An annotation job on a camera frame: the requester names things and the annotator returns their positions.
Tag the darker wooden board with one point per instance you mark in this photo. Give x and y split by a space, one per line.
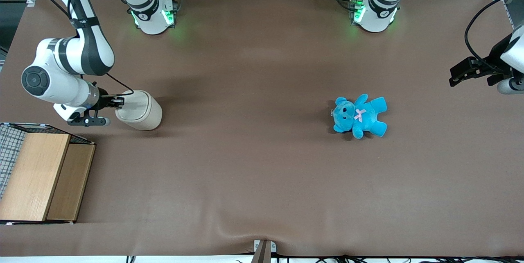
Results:
69 185

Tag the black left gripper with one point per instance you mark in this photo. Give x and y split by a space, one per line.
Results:
492 66

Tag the metal camera stand bracket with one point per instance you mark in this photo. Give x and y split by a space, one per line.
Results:
264 250

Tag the light wooden board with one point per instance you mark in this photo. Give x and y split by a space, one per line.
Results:
35 177

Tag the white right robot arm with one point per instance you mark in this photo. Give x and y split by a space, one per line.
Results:
88 50

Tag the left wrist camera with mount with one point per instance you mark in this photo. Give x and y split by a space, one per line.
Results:
511 87

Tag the blue teddy bear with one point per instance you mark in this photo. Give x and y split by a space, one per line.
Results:
366 117

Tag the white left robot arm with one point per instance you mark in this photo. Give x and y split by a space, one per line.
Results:
374 19

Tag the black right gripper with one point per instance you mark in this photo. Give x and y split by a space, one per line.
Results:
103 98

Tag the cream trash can with lid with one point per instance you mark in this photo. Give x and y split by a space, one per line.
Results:
141 111

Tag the brown table mat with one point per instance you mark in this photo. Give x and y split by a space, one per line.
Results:
262 173

